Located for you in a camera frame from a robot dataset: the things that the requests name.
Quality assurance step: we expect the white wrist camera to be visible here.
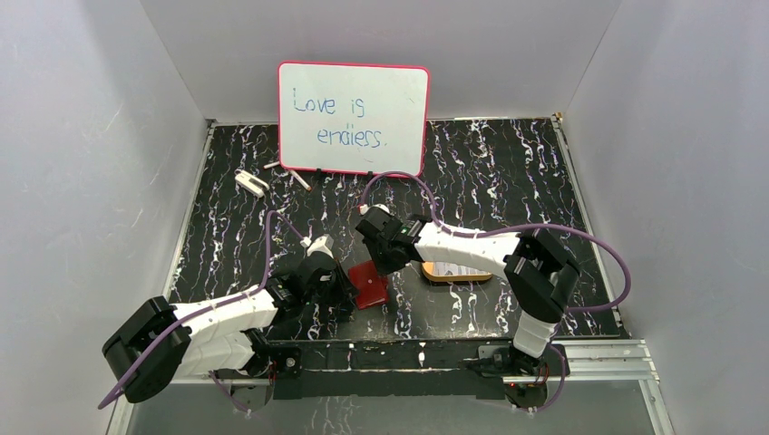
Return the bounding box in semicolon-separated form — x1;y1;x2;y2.
358;204;391;217
300;234;334;258

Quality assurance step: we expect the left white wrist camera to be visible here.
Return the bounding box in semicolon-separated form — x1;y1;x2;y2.
300;234;334;258

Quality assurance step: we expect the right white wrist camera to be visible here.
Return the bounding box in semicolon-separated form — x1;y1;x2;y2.
358;204;391;217

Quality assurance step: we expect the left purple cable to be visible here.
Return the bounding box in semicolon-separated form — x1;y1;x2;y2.
97;209;307;415

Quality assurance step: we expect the white marker pen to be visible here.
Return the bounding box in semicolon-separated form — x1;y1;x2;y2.
288;169;312;191

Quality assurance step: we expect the red leather card holder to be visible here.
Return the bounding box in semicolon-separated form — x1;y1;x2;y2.
347;260;389;310

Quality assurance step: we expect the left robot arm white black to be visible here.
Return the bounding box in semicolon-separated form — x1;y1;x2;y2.
101;252;357;406

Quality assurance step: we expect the tan oval card tray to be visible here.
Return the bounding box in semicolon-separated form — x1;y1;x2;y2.
421;262;493;284

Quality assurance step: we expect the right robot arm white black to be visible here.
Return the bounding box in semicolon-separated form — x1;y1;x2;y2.
356;206;581;375

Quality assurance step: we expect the white board with red frame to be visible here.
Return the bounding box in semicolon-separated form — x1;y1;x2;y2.
277;61;431;175

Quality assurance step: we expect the white board eraser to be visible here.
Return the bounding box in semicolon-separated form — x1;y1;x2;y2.
235;169;269;198

